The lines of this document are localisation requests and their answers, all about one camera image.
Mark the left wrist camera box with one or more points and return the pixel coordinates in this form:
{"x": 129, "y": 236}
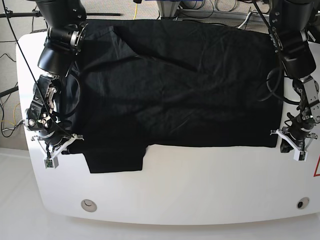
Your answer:
{"x": 300, "y": 155}

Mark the right table grommet hole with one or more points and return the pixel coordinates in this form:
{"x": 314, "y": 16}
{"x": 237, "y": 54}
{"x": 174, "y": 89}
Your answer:
{"x": 303, "y": 203}

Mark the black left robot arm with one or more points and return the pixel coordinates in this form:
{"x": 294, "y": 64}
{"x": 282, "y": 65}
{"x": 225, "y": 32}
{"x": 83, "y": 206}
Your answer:
{"x": 286, "y": 25}

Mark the left table grommet hole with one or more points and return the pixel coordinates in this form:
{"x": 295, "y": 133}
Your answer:
{"x": 88, "y": 205}

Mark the red triangle warning sticker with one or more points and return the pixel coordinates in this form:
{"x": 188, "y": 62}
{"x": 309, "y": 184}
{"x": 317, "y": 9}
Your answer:
{"x": 317, "y": 169}

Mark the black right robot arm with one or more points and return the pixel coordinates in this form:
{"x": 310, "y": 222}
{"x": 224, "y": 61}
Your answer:
{"x": 67, "y": 22}

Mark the black T-shirt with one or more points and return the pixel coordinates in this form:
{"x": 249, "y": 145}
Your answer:
{"x": 170, "y": 83}

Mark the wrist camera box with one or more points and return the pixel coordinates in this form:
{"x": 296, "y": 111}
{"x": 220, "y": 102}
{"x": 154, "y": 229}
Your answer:
{"x": 51, "y": 163}
{"x": 300, "y": 155}

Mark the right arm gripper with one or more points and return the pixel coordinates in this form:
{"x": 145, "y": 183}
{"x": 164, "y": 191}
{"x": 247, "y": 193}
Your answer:
{"x": 52, "y": 143}

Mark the black tripod bar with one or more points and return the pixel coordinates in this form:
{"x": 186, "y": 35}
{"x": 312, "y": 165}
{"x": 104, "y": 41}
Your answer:
{"x": 36, "y": 14}

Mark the table grommet hole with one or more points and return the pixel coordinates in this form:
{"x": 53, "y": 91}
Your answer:
{"x": 88, "y": 205}
{"x": 303, "y": 203}

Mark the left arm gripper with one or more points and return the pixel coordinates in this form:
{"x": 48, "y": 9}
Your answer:
{"x": 290, "y": 135}

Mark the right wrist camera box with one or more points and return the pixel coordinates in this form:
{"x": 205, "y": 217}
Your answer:
{"x": 51, "y": 163}

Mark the grey aluminium frame post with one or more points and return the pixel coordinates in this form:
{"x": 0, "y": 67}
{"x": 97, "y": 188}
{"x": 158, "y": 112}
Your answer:
{"x": 168, "y": 8}

